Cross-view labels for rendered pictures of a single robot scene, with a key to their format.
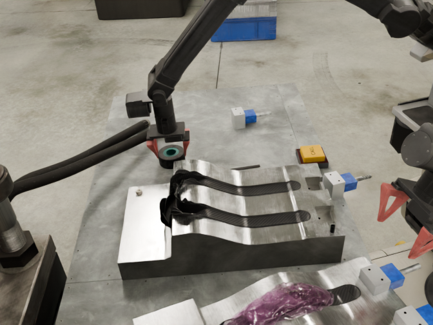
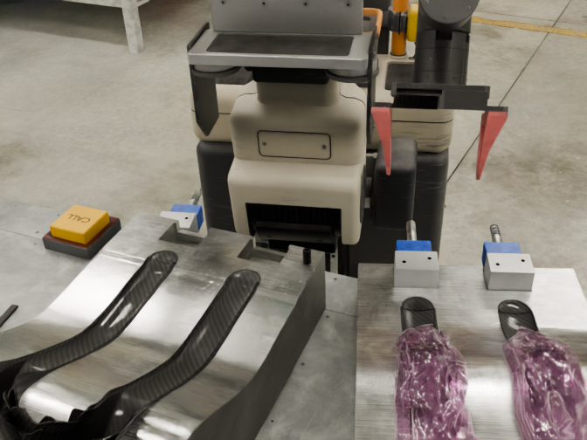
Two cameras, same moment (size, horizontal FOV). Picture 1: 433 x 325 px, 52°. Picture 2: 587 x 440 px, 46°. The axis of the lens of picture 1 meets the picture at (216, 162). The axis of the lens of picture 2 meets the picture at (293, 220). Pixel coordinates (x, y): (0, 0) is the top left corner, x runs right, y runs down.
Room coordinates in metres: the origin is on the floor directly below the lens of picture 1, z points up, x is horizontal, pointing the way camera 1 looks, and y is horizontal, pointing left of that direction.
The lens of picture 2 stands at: (0.43, 0.34, 1.40)
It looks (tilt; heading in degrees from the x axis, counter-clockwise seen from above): 35 degrees down; 295
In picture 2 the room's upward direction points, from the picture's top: 3 degrees counter-clockwise
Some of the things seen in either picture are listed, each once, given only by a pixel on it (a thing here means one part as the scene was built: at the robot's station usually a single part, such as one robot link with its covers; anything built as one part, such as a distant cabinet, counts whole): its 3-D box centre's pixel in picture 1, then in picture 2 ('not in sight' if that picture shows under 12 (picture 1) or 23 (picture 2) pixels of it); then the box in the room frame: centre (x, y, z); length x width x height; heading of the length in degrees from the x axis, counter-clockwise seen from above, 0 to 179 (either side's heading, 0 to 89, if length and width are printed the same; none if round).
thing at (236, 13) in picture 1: (242, 3); not in sight; (4.14, -0.34, 0.28); 0.61 x 0.41 x 0.15; 84
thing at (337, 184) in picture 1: (349, 181); (187, 216); (0.92, -0.35, 0.83); 0.13 x 0.05 x 0.05; 104
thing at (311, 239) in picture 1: (226, 210); (117, 387); (0.79, -0.02, 0.87); 0.50 x 0.26 x 0.14; 91
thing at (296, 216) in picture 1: (232, 197); (126, 343); (0.78, -0.03, 0.92); 0.35 x 0.16 x 0.09; 91
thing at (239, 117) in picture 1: (251, 115); not in sight; (1.29, -0.13, 0.83); 0.13 x 0.05 x 0.05; 100
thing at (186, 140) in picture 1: (178, 142); not in sight; (1.10, 0.11, 0.87); 0.07 x 0.07 x 0.09; 0
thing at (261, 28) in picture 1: (242, 22); not in sight; (4.15, -0.34, 0.11); 0.61 x 0.41 x 0.22; 84
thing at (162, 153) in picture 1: (171, 157); not in sight; (1.10, 0.13, 0.82); 0.08 x 0.08 x 0.04
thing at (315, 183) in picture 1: (315, 189); (187, 244); (0.85, -0.24, 0.87); 0.05 x 0.05 x 0.04; 1
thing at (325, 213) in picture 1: (326, 219); (265, 263); (0.74, -0.24, 0.87); 0.05 x 0.05 x 0.04; 1
